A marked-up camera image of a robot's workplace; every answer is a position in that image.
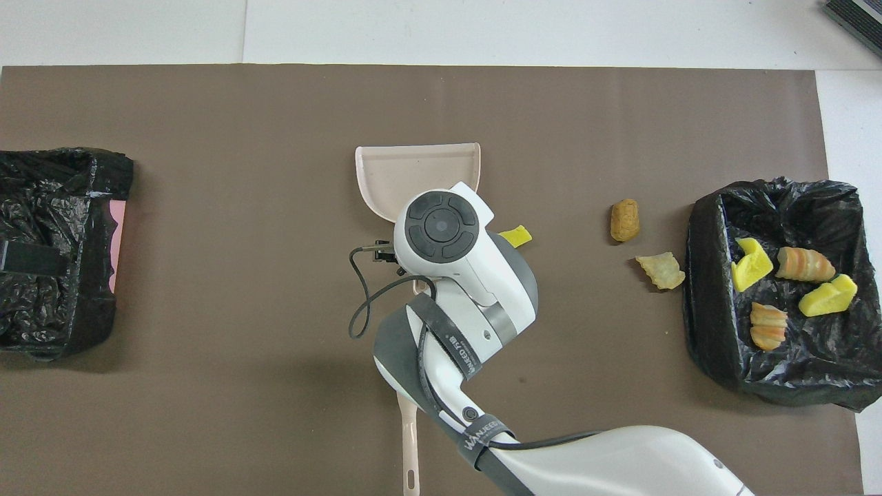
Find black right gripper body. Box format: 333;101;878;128
374;240;409;278

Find beige plastic dustpan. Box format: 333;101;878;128
355;143;482;225

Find beige hand brush black bristles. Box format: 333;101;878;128
398;274;429;496

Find brown croquette scrap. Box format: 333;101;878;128
610;198;641;242

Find pale chip scrap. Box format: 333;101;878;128
635;251;686;291

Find hooked yellow sponge scrap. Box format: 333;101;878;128
731;237;775;293

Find pale striped bread scrap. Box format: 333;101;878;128
750;302;788;352

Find orange striped bread scrap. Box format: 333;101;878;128
775;247;837;282

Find yellow green sponge scrap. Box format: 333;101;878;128
799;273;859;318

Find right black-lined bin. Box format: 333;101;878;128
0;147;134;359

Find black-lined bin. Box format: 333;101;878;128
0;147;134;359
684;177;882;413

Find pink bin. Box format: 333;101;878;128
107;198;128;293

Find left black-lined bin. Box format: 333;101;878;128
684;177;882;413

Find brown table mat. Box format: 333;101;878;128
0;65;865;496

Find dark ribbed block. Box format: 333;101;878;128
821;0;882;59

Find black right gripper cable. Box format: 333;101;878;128
348;247;607;455

